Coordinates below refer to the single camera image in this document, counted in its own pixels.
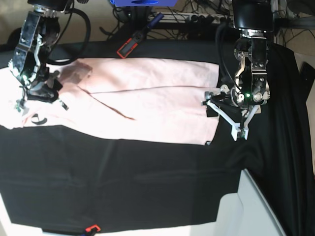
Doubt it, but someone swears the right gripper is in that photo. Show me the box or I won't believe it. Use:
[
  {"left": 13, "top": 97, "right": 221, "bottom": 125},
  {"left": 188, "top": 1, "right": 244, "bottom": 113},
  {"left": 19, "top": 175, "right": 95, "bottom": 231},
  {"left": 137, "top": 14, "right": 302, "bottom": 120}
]
[{"left": 14, "top": 71, "right": 69, "bottom": 115}]

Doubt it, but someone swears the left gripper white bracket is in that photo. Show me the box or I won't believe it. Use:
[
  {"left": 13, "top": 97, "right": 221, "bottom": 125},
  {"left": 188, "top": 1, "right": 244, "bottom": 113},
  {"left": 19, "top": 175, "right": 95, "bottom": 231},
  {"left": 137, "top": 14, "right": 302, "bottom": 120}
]
[{"left": 202, "top": 85, "right": 261, "bottom": 141}]

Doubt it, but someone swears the light pink T-shirt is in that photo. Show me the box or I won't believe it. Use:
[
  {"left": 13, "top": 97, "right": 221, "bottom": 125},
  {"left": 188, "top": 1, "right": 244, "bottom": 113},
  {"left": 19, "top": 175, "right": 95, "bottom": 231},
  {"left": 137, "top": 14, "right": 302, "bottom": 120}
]
[{"left": 0, "top": 58, "right": 219, "bottom": 145}]

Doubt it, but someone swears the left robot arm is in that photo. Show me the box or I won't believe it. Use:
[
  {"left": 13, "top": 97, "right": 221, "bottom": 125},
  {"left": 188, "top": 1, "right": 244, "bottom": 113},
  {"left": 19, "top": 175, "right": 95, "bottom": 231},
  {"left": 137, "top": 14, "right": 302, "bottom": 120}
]
[{"left": 203, "top": 0, "right": 274, "bottom": 141}]

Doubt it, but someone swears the black table cloth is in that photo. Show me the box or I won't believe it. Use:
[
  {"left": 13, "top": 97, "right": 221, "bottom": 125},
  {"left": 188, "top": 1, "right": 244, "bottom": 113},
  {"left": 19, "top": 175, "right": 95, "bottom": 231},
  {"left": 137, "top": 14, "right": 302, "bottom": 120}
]
[{"left": 0, "top": 44, "right": 315, "bottom": 236}]

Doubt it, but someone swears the blue plastic box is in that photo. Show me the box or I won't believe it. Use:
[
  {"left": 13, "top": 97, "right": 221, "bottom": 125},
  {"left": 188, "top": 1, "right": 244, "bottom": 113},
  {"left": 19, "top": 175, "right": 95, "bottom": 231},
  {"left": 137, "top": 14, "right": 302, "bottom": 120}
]
[{"left": 110, "top": 0, "right": 177, "bottom": 7}]

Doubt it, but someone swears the small red black clamp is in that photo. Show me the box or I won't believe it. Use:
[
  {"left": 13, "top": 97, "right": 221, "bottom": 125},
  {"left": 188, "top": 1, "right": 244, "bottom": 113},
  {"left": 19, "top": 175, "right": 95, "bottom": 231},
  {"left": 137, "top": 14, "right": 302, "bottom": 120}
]
[{"left": 85, "top": 224, "right": 101, "bottom": 234}]

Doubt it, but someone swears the blue handled bar clamp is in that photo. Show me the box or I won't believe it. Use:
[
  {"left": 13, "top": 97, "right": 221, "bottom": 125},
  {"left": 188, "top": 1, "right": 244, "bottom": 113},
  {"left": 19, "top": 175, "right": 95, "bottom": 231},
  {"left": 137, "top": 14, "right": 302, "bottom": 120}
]
[{"left": 117, "top": 13, "right": 164, "bottom": 59}]

